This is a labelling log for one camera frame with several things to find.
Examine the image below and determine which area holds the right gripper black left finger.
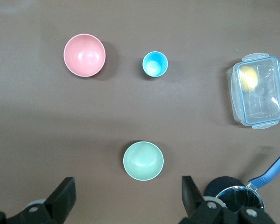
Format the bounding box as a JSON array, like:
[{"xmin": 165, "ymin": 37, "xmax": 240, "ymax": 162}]
[{"xmin": 0, "ymin": 176, "xmax": 77, "ymax": 224}]

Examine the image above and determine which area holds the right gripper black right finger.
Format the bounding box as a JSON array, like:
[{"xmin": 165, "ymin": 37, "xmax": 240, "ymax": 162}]
[{"xmin": 178, "ymin": 175, "xmax": 277, "ymax": 224}]

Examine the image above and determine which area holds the light green bowl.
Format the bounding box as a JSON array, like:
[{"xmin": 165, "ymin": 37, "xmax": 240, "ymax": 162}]
[{"xmin": 122, "ymin": 141, "xmax": 165, "ymax": 182}]

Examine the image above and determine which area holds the pink bowl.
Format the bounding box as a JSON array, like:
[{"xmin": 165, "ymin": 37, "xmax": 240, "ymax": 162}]
[{"xmin": 63, "ymin": 33, "xmax": 106, "ymax": 77}]

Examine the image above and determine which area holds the glass pot lid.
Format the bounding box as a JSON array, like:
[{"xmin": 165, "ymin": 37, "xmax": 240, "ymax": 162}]
[{"xmin": 215, "ymin": 185, "xmax": 265, "ymax": 213}]

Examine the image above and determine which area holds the clear plastic lidded container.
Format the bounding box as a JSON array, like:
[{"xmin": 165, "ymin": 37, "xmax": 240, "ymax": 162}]
[{"xmin": 226, "ymin": 53, "xmax": 280, "ymax": 130}]

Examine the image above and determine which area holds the yellow lemon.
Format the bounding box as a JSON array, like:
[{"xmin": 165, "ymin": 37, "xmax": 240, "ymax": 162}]
[{"xmin": 239, "ymin": 65, "xmax": 259, "ymax": 93}]

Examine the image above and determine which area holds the light blue cup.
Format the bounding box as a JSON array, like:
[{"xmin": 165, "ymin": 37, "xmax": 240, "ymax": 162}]
[{"xmin": 142, "ymin": 51, "xmax": 169, "ymax": 78}]

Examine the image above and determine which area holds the black saucepan with blue handle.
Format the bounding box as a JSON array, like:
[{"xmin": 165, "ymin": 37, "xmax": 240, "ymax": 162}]
[{"xmin": 203, "ymin": 149, "xmax": 280, "ymax": 214}]

